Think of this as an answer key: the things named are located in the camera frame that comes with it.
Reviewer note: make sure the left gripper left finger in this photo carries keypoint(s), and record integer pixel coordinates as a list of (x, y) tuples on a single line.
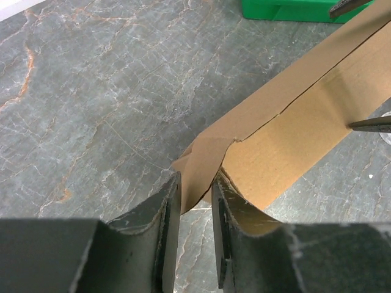
[(135, 252)]

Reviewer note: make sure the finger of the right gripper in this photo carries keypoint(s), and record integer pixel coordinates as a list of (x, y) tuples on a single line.
[(378, 124), (345, 6)]

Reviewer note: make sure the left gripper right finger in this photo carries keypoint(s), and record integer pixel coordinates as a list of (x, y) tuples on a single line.
[(257, 253)]

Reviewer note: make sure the brown cardboard box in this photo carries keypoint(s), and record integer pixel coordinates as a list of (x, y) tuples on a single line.
[(279, 132)]

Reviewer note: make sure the green plastic tray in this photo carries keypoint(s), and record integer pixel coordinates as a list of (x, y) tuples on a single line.
[(316, 11)]

